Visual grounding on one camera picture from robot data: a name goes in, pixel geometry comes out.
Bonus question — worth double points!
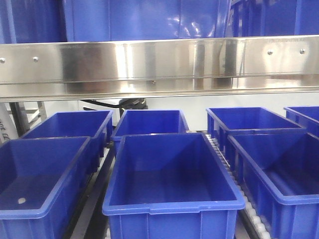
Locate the lower centre rear blue bin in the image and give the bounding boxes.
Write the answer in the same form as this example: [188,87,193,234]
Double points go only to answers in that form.
[111,110,189,152]

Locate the blue bin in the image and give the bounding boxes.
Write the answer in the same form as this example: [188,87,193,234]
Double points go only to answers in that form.
[284,106,319,137]
[226,0,319,37]
[0,137,92,239]
[62,0,231,42]
[227,132,319,239]
[206,107,306,152]
[102,133,245,239]
[21,110,113,172]
[111,110,189,152]
[0,0,67,44]

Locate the black device behind shelf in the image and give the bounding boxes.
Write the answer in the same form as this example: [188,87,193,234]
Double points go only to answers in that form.
[82,98,148,111]

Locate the lower right rear blue bin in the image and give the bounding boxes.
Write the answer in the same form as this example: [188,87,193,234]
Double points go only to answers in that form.
[206,107,306,152]

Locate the lower left rear blue bin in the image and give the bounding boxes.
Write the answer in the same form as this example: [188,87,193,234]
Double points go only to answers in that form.
[21,110,113,172]

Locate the lower centre front blue bin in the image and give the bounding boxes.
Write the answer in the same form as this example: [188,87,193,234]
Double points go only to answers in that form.
[102,133,245,239]

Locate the upper centre blue bin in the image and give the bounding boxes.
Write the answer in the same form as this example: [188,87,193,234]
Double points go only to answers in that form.
[62,0,231,42]

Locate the lower right front blue bin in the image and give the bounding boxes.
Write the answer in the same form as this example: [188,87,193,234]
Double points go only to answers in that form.
[227,132,319,239]

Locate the upper right blue bin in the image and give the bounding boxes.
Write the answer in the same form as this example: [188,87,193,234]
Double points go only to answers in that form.
[226,0,319,37]

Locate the lower left front blue bin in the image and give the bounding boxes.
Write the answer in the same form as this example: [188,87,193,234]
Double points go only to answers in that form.
[0,137,92,239]

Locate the roller conveyor track right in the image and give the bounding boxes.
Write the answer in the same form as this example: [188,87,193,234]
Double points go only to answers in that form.
[203,131,271,239]

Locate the far right blue bin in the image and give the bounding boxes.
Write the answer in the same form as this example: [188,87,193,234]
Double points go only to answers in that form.
[284,106,319,137]

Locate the upper left blue bin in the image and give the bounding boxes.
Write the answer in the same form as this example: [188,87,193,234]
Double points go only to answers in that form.
[0,0,67,44]

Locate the metal frame leg left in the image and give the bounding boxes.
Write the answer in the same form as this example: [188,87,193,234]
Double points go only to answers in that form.
[8,101,47,136]

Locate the stainless steel shelf rail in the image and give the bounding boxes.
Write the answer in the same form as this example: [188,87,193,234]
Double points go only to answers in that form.
[0,35,319,102]

